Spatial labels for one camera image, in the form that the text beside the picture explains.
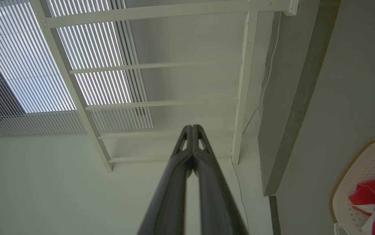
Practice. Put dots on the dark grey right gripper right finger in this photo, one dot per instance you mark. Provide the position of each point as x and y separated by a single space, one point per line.
217 202

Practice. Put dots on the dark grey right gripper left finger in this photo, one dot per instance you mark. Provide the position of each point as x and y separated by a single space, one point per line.
171 195

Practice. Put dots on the white plastic laundry basket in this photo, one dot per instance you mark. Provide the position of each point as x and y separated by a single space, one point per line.
367 163

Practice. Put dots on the black baseboard strip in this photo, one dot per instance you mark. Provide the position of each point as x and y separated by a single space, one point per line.
274 215

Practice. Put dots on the white wooden railing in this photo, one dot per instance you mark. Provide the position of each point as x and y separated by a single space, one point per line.
142 14

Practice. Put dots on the white window blinds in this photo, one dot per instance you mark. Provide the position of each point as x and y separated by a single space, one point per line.
27 65

